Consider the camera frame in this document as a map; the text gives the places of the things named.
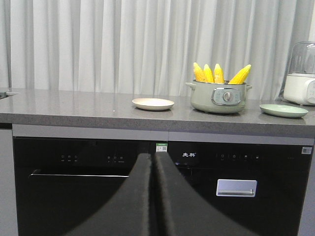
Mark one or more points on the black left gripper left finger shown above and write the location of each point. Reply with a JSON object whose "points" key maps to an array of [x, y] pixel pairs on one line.
{"points": [[127, 213]]}

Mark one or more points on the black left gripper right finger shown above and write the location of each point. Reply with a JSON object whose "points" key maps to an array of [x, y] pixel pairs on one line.
{"points": [[181, 211]]}

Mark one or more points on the pale yellow corn cob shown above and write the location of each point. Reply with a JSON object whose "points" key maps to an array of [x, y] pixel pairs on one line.
{"points": [[199, 73]]}

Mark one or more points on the bright yellow corn cob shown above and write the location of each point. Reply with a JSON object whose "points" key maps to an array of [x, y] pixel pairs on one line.
{"points": [[209, 78], [241, 76]]}

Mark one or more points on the black built-in dishwasher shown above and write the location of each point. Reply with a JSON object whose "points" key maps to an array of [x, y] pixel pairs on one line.
{"points": [[63, 175]]}

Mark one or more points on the black drawer disinfection cabinet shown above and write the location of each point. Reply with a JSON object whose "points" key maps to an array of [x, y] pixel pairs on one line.
{"points": [[259, 182]]}

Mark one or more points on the beige round plate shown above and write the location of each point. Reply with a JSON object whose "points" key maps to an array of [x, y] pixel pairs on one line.
{"points": [[153, 104]]}

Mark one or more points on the grey left cabinet door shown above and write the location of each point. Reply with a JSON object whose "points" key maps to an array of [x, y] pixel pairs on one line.
{"points": [[8, 211]]}

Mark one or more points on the grey cabinet door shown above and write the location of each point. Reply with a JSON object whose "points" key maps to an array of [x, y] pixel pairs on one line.
{"points": [[8, 211], [307, 222]]}

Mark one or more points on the grey right cabinet door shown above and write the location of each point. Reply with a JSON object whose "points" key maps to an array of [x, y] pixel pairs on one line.
{"points": [[307, 222]]}

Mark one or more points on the green round plate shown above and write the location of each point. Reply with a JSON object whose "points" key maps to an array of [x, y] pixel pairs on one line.
{"points": [[284, 111]]}

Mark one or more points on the white pleated curtain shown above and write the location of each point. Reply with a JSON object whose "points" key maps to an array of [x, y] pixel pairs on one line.
{"points": [[148, 46]]}

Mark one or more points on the steel sink basin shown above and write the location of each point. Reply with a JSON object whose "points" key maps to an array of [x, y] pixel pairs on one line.
{"points": [[5, 94]]}

